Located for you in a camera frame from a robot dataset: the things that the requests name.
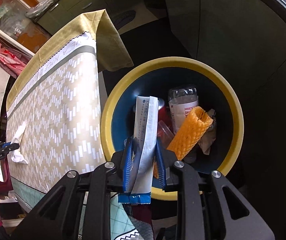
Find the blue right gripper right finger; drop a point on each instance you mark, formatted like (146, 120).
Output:
(160, 164)

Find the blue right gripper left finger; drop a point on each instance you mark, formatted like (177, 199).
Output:
(127, 164)

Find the white tissue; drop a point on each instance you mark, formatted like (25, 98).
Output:
(16, 155)

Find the crushed red cola can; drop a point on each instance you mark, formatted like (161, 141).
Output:
(164, 114)

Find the orange foam fruit net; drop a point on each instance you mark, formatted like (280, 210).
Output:
(193, 128)

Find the clear plastic water bottle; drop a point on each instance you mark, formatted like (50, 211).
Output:
(181, 101)

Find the green kitchen cabinets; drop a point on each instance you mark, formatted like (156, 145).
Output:
(211, 31)

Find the patterned tablecloth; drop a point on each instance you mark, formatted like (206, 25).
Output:
(58, 96)

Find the red checkered cloth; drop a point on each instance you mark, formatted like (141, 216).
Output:
(12, 60)

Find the dark floor mat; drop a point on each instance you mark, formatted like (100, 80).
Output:
(123, 19)

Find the clear plastic bag on counter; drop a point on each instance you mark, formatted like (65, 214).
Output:
(37, 10)

